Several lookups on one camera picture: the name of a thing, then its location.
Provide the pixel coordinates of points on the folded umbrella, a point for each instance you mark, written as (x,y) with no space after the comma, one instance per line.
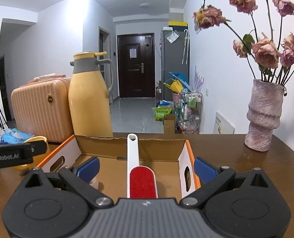
(186,47)

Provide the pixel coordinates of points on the red lint brush white handle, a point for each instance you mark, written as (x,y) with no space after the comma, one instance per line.
(141,182)

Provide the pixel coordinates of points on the yellow box on refrigerator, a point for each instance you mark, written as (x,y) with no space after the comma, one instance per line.
(177,24)

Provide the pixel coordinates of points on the small cardboard box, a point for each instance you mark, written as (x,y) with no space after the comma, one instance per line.
(169,123)

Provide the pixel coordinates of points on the red orange cardboard box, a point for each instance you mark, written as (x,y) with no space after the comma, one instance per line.
(125,164)

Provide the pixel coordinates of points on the grey refrigerator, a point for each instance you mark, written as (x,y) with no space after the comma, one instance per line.
(171,60)

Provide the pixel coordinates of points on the dark brown door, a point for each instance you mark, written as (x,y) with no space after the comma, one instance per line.
(136,65)

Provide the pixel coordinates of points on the white board on floor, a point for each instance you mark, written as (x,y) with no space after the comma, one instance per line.
(222,126)

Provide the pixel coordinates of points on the green snack box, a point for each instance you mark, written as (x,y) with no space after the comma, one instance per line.
(160,112)

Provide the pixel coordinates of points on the yellow mug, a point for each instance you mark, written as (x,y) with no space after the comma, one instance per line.
(36,159)

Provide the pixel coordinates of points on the blue tissue pack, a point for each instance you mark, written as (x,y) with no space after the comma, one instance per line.
(14,136)

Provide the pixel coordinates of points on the pink ceramic vase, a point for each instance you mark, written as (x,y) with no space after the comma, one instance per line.
(264,114)

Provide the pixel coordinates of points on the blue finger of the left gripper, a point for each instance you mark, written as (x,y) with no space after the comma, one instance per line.
(37,147)

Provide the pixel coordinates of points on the peach ribbed suitcase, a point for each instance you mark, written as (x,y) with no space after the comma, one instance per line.
(41,107)

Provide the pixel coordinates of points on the yellow thermos jug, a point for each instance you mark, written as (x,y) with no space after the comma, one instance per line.
(88,95)

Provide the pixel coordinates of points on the white spray bottle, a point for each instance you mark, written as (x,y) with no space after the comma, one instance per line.
(94,183)

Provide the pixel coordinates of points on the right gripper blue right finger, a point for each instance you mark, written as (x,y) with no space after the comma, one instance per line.
(205,171)

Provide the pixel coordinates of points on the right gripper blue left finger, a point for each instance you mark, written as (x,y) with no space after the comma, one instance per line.
(87,170)

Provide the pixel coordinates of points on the wire storage cart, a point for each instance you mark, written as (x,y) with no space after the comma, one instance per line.
(188,113)

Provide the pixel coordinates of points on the yellow watering can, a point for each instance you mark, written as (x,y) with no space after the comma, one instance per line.
(175,86)

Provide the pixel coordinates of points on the dried pink roses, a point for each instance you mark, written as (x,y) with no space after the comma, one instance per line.
(236,41)

